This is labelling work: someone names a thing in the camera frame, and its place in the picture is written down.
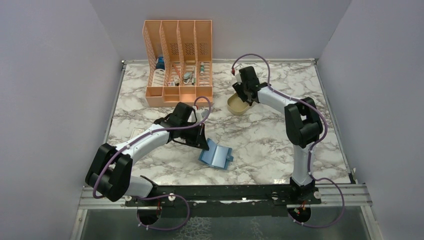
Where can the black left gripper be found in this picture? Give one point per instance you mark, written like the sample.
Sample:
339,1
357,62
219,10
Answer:
200,140

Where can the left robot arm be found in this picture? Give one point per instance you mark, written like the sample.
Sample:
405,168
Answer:
110,173

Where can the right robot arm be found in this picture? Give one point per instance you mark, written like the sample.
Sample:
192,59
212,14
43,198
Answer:
303,124

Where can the white green glue stick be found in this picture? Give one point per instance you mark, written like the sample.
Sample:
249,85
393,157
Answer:
201,68

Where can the blue leather card holder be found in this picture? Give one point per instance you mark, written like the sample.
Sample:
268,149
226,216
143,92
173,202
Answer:
217,156

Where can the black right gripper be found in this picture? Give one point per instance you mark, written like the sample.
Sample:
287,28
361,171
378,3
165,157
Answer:
238,87

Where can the white red card box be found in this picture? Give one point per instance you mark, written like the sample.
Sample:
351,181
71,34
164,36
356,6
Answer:
136,132

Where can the black metal base rail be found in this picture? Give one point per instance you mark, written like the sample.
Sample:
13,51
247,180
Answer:
324,195

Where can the beige oval tray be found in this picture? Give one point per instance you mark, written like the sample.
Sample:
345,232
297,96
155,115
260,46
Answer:
236,106

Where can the blue white bottle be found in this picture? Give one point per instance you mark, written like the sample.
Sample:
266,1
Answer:
160,67

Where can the orange plastic desk organizer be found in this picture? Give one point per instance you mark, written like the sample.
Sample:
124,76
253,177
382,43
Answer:
183,45

